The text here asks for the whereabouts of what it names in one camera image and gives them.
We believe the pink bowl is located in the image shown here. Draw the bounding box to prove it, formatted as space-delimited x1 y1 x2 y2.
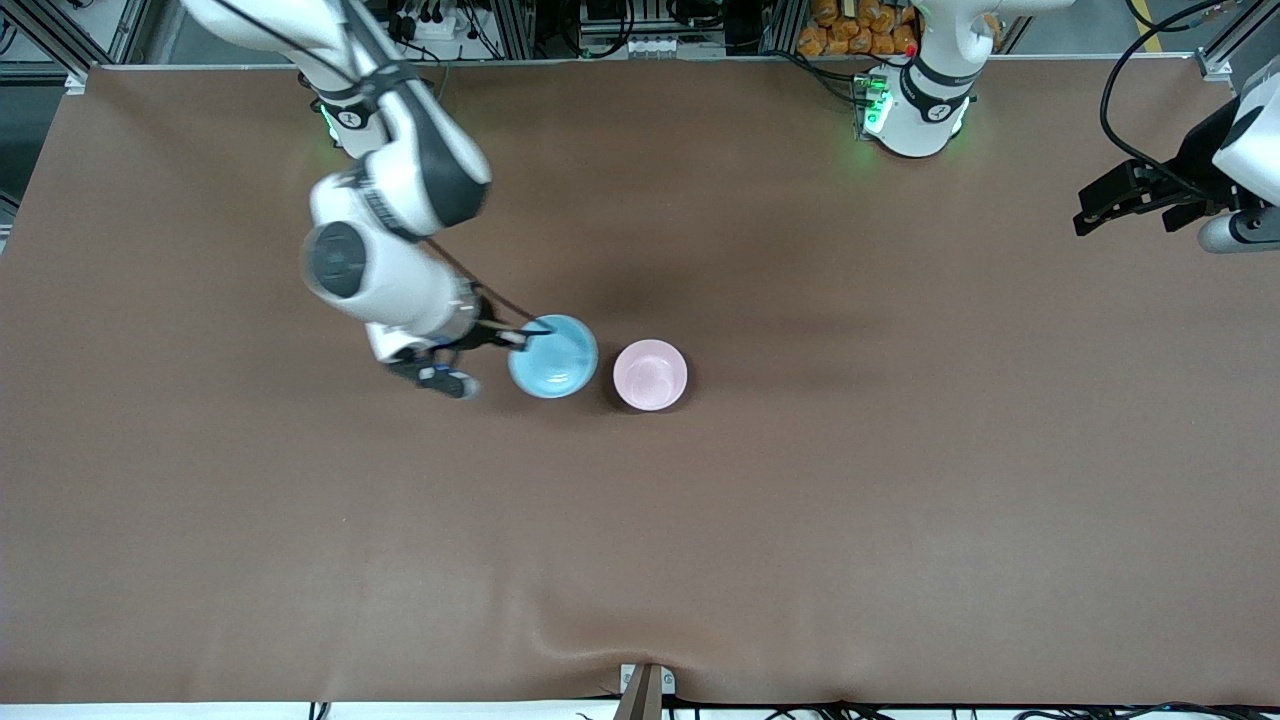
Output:
612 339 689 412

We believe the brown table cover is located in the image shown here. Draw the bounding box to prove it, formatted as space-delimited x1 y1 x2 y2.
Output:
0 58 1280 706

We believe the power strip with black plugs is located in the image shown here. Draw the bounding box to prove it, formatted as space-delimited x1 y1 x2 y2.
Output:
395 0 479 43

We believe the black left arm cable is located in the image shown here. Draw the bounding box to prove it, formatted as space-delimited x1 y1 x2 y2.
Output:
1100 0 1236 201

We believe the pile of orange items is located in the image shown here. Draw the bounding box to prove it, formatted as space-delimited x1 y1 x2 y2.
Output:
797 0 919 57

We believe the light blue bowl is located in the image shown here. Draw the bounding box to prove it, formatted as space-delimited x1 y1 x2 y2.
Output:
507 314 599 399

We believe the metal clamp bracket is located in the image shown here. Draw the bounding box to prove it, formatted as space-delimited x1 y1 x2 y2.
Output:
618 663 677 720

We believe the aluminium frame profile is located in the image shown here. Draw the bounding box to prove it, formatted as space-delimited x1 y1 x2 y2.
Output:
0 0 151 93
760 0 801 56
1195 0 1280 96
490 0 536 61

